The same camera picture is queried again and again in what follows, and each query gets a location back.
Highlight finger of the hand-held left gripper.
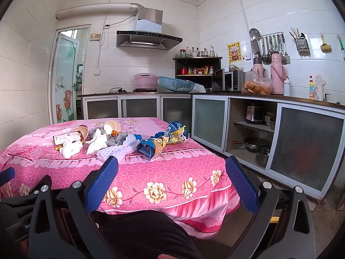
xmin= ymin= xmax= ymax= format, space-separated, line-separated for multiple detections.
xmin=0 ymin=167 xmax=16 ymax=187

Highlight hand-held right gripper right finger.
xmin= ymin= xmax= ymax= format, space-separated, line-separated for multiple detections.
xmin=225 ymin=155 xmax=316 ymax=259

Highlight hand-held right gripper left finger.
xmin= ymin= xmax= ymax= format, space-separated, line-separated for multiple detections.
xmin=28 ymin=156 xmax=119 ymax=259

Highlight white tissue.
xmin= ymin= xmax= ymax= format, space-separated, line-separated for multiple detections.
xmin=60 ymin=137 xmax=83 ymax=158
xmin=86 ymin=129 xmax=108 ymax=155

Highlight red-rimmed paper cup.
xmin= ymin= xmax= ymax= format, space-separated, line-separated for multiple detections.
xmin=72 ymin=125 xmax=89 ymax=142

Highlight white paper cup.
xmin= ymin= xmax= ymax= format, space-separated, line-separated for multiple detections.
xmin=104 ymin=119 xmax=121 ymax=137

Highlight steel stock pot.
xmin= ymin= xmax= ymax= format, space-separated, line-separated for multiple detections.
xmin=256 ymin=148 xmax=271 ymax=167

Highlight white foam fruit net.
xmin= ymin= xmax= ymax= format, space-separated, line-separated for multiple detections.
xmin=97 ymin=133 xmax=142 ymax=165

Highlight steel frying pan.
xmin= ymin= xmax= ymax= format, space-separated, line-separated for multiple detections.
xmin=230 ymin=137 xmax=270 ymax=153

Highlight small printed cardboard box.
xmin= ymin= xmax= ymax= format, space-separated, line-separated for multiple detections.
xmin=53 ymin=133 xmax=78 ymax=151

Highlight pink floral tablecloth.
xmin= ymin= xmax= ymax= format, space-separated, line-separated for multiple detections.
xmin=0 ymin=117 xmax=241 ymax=234

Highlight person's black trousers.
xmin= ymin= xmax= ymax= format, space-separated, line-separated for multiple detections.
xmin=92 ymin=210 xmax=204 ymax=259

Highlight stack of bowls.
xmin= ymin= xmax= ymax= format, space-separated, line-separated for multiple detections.
xmin=265 ymin=111 xmax=277 ymax=130

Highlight electric pressure cooker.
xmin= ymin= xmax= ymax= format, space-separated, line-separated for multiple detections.
xmin=246 ymin=103 xmax=266 ymax=125

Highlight kitchen cabinet with open shelf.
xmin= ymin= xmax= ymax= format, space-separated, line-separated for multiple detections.
xmin=191 ymin=93 xmax=345 ymax=199

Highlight blue and yellow snack bag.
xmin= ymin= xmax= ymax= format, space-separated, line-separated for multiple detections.
xmin=155 ymin=121 xmax=188 ymax=143

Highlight kitchen cabinet with frosted doors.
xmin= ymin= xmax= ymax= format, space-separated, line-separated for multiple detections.
xmin=78 ymin=93 xmax=192 ymax=120

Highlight plastic bag of fried food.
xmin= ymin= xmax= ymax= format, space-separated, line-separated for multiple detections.
xmin=242 ymin=71 xmax=273 ymax=95

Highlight silver microwave oven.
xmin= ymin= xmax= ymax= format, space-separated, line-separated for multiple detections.
xmin=212 ymin=69 xmax=246 ymax=92

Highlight glass door with flower print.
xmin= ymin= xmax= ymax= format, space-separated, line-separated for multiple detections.
xmin=49 ymin=24 xmax=91 ymax=125

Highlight tall pink thermos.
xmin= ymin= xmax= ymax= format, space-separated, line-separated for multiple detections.
xmin=270 ymin=53 xmax=286 ymax=94

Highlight pink cooking pot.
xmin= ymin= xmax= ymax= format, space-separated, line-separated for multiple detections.
xmin=134 ymin=73 xmax=159 ymax=89

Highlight pink thermos with dark top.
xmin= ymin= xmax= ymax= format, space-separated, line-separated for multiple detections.
xmin=252 ymin=55 xmax=263 ymax=81

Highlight blue plastic basket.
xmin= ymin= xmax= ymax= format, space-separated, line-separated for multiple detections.
xmin=158 ymin=76 xmax=197 ymax=92

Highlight row of condiment jars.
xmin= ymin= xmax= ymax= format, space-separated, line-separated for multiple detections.
xmin=180 ymin=65 xmax=214 ymax=75

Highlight white hanging cloth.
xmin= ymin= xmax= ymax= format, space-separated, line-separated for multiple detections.
xmin=314 ymin=75 xmax=326 ymax=101

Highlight dark wooden spice shelf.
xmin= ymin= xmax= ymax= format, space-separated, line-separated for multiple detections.
xmin=173 ymin=57 xmax=223 ymax=89

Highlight row of hanging kitchen utensils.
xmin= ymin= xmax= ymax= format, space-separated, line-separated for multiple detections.
xmin=249 ymin=28 xmax=291 ymax=65

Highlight row of glass bottles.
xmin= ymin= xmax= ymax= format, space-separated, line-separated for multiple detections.
xmin=179 ymin=45 xmax=218 ymax=58

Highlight metal chopstick holder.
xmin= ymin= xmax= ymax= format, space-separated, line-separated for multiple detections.
xmin=290 ymin=27 xmax=310 ymax=57

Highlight steel range hood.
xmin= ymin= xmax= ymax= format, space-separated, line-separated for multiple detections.
xmin=116 ymin=8 xmax=183 ymax=51

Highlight yellow scrubbing brush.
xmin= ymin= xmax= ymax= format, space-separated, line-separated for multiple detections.
xmin=320 ymin=35 xmax=331 ymax=52

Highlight yellow wall poster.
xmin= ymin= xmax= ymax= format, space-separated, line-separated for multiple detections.
xmin=227 ymin=42 xmax=241 ymax=65

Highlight white exhaust duct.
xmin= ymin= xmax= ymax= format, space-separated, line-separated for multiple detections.
xmin=56 ymin=3 xmax=141 ymax=19

